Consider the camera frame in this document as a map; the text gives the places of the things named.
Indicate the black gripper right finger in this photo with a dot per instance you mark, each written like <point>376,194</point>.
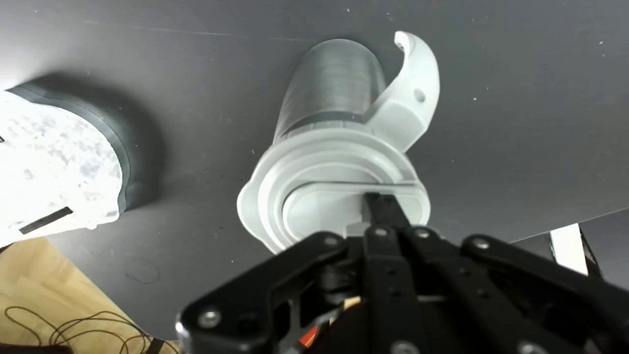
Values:
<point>427,296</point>

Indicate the translucent grey water bottle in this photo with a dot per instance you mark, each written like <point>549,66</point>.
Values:
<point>343,133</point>

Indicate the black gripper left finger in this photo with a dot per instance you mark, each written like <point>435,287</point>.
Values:
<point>291,304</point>

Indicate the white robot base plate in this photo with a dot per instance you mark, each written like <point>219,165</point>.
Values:
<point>73,157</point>

